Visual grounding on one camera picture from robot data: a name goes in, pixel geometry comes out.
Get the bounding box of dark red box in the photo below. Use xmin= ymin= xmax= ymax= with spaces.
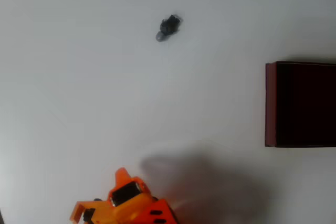
xmin=265 ymin=61 xmax=336 ymax=148

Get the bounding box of small dark grey object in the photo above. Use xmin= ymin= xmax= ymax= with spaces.
xmin=155 ymin=13 xmax=184 ymax=43

